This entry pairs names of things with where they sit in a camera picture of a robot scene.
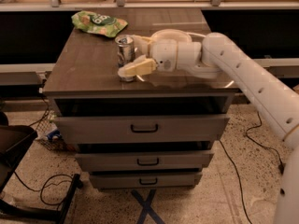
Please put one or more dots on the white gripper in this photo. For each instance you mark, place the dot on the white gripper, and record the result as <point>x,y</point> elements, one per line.
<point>163,54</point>

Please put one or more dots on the silver redbull can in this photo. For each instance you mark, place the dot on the silver redbull can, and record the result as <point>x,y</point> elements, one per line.
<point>125,49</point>

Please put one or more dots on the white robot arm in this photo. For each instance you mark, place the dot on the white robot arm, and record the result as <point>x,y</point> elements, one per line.
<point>217,53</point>

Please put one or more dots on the green rice chip bag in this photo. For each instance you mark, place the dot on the green rice chip bag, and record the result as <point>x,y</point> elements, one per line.
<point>98,24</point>

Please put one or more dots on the white bowl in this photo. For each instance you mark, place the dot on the white bowl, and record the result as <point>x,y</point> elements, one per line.
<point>171,34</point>

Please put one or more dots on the grey drawer cabinet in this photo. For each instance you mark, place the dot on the grey drawer cabinet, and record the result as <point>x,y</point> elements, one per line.
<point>84,83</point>

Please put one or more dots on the top grey drawer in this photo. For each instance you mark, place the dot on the top grey drawer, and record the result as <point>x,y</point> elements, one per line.
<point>141,129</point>

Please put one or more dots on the grey drawer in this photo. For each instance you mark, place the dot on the grey drawer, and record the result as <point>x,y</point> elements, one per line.
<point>152,180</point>
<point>141,129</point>
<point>138,161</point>

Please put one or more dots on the middle grey drawer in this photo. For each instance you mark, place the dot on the middle grey drawer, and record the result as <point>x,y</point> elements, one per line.
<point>138,161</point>

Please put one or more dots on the bottom grey drawer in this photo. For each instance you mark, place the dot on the bottom grey drawer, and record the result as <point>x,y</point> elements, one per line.
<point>152,180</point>

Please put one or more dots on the blue tape cross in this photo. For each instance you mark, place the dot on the blue tape cross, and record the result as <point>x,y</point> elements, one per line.
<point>147,210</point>

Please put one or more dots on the black power adapter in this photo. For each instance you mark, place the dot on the black power adapter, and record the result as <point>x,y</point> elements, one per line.
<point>281,168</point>

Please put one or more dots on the wire basket with items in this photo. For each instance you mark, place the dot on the wire basket with items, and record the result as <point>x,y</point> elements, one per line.
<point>49,136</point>

